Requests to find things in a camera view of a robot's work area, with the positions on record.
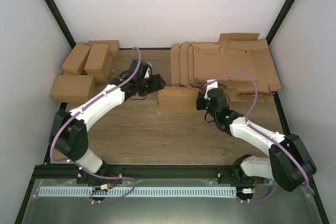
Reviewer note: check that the light blue slotted cable duct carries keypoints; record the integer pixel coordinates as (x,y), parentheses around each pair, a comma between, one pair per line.
(211,192)

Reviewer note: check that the stack of flat cardboard blanks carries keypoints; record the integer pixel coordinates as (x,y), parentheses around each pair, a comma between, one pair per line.
(241,62)

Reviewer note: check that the black aluminium frame rail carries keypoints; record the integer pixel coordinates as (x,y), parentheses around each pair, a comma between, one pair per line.
(224,174)

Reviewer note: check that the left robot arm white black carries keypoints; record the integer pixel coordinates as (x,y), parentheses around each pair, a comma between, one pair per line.
(69,132)

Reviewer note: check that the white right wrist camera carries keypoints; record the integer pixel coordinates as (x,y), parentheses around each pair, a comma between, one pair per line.
(209,84)

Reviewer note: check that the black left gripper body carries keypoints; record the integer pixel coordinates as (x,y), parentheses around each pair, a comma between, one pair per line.
(146,88)

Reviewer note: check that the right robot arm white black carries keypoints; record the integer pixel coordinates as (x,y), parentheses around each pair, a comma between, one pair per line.
(288,162)

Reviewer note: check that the folded cardboard box front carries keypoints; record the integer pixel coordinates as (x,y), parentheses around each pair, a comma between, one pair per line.
(73,88)

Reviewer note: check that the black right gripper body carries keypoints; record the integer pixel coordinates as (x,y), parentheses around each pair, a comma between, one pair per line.
(199,106)

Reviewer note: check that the cardboard box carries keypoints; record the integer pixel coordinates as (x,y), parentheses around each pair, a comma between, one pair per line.
(114,46)
(102,67)
(76,61)
(177,98)
(95,51)
(73,88)

